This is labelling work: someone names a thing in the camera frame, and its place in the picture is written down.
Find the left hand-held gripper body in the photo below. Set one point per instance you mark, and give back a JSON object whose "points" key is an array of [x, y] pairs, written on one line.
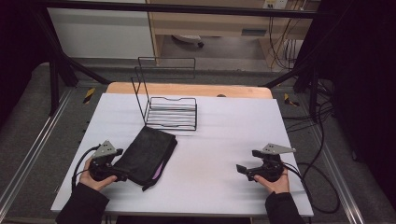
{"points": [[100, 165]]}

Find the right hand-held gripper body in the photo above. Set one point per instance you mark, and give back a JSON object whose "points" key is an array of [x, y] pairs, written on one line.
{"points": [[271, 165]]}

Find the black fabric pouch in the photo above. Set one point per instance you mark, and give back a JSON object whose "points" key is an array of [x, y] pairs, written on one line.
{"points": [[145, 155]]}

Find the person's left hand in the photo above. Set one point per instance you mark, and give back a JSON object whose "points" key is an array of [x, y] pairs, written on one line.
{"points": [[93, 182]]}

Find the person's right hand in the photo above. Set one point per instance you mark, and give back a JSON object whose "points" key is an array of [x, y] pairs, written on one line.
{"points": [[277, 185]]}

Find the white foam sheet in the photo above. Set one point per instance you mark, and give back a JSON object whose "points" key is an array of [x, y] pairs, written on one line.
{"points": [[211, 155]]}

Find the yellow black tape strip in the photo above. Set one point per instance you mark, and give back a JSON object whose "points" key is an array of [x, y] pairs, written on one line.
{"points": [[89, 95], [290, 100]]}

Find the black curtain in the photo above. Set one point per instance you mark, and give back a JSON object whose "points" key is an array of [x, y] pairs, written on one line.
{"points": [[367, 93], [18, 53]]}

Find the white cabinet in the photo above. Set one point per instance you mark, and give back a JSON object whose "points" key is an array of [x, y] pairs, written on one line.
{"points": [[99, 34]]}

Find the white chair base with castor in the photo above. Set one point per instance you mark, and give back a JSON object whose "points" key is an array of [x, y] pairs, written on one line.
{"points": [[190, 39]]}

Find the aluminium floor rail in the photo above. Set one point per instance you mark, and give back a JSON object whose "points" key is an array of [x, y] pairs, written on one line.
{"points": [[339, 180], [31, 146]]}

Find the black metal frame stand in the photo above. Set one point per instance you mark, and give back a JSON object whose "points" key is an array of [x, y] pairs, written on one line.
{"points": [[308, 74], [57, 68]]}

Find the white wall socket strip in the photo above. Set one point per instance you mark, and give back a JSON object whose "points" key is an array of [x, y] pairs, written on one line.
{"points": [[274, 3]]}

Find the black metal frame crossbar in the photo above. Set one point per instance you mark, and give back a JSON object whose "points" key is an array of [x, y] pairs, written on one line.
{"points": [[186, 8]]}

